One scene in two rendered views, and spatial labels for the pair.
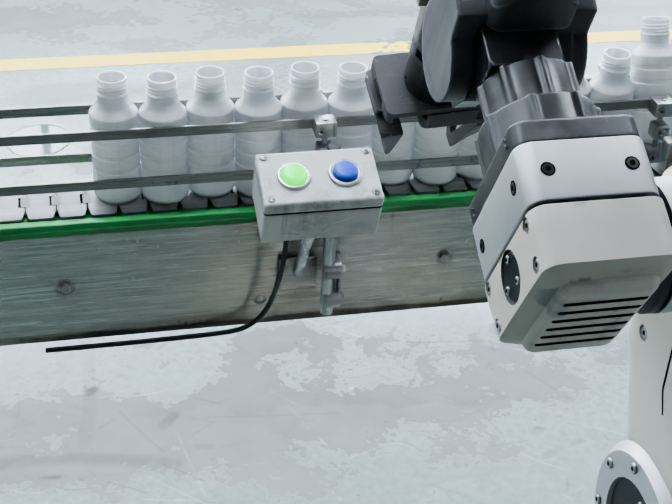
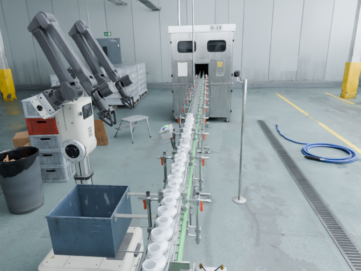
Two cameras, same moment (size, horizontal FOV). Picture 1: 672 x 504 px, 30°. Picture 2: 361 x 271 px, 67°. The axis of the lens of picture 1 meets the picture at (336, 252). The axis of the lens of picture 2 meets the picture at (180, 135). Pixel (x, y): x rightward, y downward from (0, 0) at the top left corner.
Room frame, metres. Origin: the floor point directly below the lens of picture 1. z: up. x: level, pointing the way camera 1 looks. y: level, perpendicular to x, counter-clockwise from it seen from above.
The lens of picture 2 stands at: (2.01, -1.76, 1.68)
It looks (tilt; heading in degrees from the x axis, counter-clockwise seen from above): 18 degrees down; 110
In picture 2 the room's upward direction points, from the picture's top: 2 degrees counter-clockwise
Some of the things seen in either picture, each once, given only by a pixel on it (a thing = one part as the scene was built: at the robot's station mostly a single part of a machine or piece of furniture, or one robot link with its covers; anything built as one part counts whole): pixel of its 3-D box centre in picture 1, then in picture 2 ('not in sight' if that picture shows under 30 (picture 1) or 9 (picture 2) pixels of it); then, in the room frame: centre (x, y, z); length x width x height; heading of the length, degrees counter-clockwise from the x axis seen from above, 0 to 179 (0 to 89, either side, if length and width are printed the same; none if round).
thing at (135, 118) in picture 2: not in sight; (131, 127); (-0.61, 2.75, 0.21); 0.61 x 0.47 x 0.41; 157
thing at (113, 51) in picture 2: not in sight; (110, 64); (-4.75, 8.52, 1.05); 1.00 x 0.10 x 2.10; 14
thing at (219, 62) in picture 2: not in sight; (202, 73); (0.25, 4.89, 1.05); 1.60 x 1.40 x 2.10; 104
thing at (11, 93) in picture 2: not in sight; (6, 84); (-7.09, 5.43, 0.55); 0.40 x 0.40 x 1.10; 14
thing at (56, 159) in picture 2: not in sight; (57, 150); (-0.82, 1.03, 0.33); 0.61 x 0.41 x 0.22; 110
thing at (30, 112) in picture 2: not in sight; (49, 104); (-0.82, 1.03, 1.00); 0.61 x 0.41 x 0.22; 111
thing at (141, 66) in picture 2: not in sight; (129, 79); (-3.07, 7.11, 0.59); 1.25 x 1.03 x 1.17; 105
